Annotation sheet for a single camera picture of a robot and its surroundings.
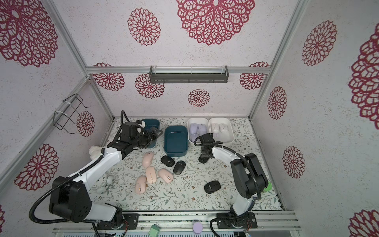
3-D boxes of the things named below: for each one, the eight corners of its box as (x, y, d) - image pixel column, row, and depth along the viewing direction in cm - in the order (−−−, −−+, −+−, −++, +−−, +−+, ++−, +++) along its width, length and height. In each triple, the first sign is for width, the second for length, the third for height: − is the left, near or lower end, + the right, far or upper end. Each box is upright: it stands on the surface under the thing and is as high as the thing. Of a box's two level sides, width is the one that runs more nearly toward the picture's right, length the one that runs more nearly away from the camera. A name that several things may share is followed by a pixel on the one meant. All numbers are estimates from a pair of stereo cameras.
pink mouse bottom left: (134, 194, 84) (133, 192, 82) (138, 177, 91) (137, 175, 88) (144, 194, 85) (143, 192, 82) (147, 177, 91) (146, 175, 88)
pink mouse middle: (147, 184, 88) (146, 183, 86) (146, 169, 94) (145, 167, 92) (157, 182, 89) (156, 180, 87) (155, 167, 95) (154, 165, 93)
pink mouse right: (156, 175, 91) (155, 173, 89) (162, 169, 94) (161, 166, 91) (170, 184, 88) (169, 182, 85) (175, 177, 90) (174, 175, 88)
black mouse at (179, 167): (171, 171, 93) (171, 170, 91) (178, 160, 98) (178, 159, 96) (180, 176, 91) (180, 174, 90) (186, 164, 96) (186, 163, 95)
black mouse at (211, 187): (206, 195, 84) (206, 193, 82) (202, 186, 87) (203, 184, 85) (221, 189, 86) (222, 188, 84) (217, 181, 89) (218, 179, 87)
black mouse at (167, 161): (159, 161, 97) (159, 159, 95) (164, 156, 100) (164, 153, 98) (171, 168, 94) (170, 166, 92) (175, 162, 97) (175, 160, 95)
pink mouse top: (141, 168, 95) (140, 166, 93) (144, 153, 102) (143, 151, 100) (152, 168, 95) (151, 166, 93) (154, 153, 102) (153, 151, 100)
